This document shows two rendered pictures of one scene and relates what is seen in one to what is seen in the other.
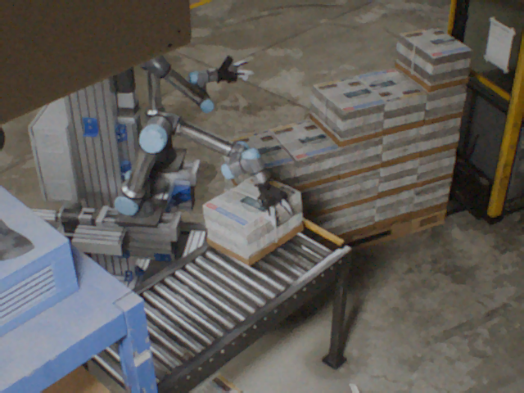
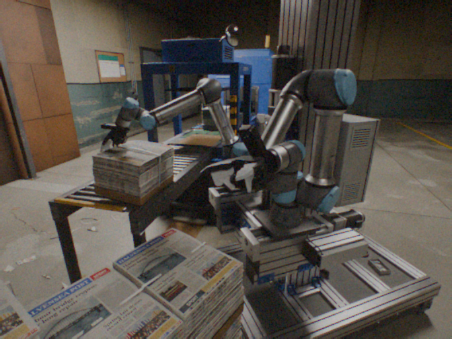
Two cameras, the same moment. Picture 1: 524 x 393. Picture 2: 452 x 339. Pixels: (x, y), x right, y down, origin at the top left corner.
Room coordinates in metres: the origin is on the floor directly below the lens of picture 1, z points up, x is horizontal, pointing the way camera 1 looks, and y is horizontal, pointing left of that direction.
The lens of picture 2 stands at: (4.29, -0.25, 1.44)
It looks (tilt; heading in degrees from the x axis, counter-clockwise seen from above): 20 degrees down; 151
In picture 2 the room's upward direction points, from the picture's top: straight up
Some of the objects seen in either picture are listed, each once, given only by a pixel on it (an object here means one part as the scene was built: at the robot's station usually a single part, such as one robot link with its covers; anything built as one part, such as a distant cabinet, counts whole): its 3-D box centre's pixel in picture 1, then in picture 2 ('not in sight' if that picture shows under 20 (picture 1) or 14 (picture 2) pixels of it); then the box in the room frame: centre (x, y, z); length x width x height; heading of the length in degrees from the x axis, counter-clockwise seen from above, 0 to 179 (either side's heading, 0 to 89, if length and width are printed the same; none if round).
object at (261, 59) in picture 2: not in sight; (250, 96); (-0.21, 2.84, 1.04); 1.51 x 1.30 x 2.07; 136
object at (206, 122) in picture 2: not in sight; (217, 117); (1.28, 1.31, 0.93); 0.38 x 0.30 x 0.26; 136
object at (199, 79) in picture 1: (199, 78); (287, 155); (3.71, 0.29, 1.21); 0.11 x 0.08 x 0.09; 107
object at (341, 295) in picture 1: (338, 317); (72, 267); (2.70, -0.43, 0.34); 0.06 x 0.06 x 0.68; 46
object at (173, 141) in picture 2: not in sight; (202, 141); (1.69, 0.91, 0.75); 0.70 x 0.65 x 0.10; 136
